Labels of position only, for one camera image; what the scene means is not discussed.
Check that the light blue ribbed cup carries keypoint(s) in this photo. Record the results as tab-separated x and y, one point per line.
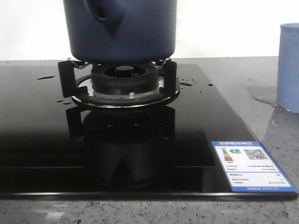
288	68

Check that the black metal pot support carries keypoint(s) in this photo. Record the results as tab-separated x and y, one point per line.
81	91

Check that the dark blue cooking pot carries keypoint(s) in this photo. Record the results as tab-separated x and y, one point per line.
121	31

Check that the black gas burner head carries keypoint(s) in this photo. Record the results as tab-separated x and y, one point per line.
123	79

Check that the black glass gas stove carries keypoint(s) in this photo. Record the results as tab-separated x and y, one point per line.
52	147

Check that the blue energy label sticker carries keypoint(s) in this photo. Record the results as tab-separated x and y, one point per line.
250	168

